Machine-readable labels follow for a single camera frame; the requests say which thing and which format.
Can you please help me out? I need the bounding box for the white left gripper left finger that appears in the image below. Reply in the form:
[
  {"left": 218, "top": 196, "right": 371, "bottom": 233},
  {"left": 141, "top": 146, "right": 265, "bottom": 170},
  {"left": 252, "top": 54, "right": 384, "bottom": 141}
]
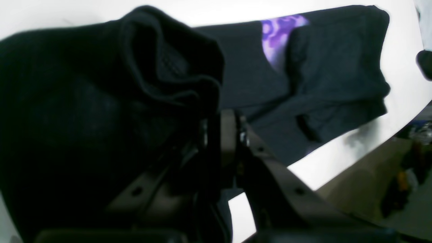
[{"left": 35, "top": 113, "right": 237, "bottom": 243}]

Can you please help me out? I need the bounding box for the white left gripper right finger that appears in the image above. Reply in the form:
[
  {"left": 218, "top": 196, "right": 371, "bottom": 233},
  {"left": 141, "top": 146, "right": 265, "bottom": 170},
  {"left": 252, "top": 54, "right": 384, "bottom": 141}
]
[{"left": 236, "top": 115, "right": 401, "bottom": 243}]

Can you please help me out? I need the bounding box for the black T-shirt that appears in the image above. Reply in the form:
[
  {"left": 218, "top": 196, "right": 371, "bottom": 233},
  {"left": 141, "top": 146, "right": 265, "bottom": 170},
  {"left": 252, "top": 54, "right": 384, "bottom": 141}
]
[{"left": 1, "top": 5, "right": 390, "bottom": 243}]

